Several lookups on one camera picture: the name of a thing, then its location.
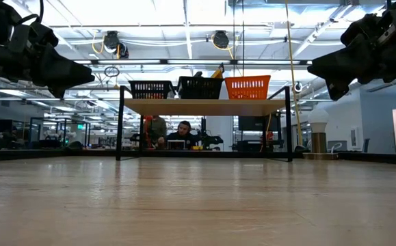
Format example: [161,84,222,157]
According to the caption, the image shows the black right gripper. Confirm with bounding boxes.
[306,3,396,102]

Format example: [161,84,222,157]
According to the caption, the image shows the black hanging ring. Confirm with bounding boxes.
[103,65,120,78]

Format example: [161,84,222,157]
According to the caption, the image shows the wooden riser shelf black legs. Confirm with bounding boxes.
[115,85,293,163]

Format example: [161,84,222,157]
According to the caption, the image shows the yellow hanging cable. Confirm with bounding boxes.
[285,0,304,151]

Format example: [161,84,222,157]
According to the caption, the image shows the black plastic basket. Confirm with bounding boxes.
[128,80,177,100]
[176,75,225,100]

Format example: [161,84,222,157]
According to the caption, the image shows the white knob on stand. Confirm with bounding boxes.
[302,108,339,161]

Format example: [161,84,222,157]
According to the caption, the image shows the orange plastic basket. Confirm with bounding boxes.
[224,74,272,100]

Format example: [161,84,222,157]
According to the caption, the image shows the black ceiling cable reel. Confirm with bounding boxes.
[102,29,130,59]
[212,29,230,49]

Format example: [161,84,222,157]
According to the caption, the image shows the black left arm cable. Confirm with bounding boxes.
[14,0,45,27]

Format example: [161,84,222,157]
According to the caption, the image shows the person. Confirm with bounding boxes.
[158,120,200,150]
[142,115,168,150]

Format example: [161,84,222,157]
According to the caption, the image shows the white building column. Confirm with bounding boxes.
[206,115,235,151]

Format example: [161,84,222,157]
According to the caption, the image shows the black aluminium table frame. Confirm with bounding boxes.
[0,149,396,167]

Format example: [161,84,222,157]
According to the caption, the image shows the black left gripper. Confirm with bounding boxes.
[0,0,96,99]

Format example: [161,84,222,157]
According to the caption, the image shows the distant black workstation frame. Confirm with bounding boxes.
[29,118,92,150]

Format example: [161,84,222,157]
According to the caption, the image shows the distant black screen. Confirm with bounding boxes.
[237,115,282,133]

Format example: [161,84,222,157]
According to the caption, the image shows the long ceiling light bar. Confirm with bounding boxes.
[72,58,313,66]

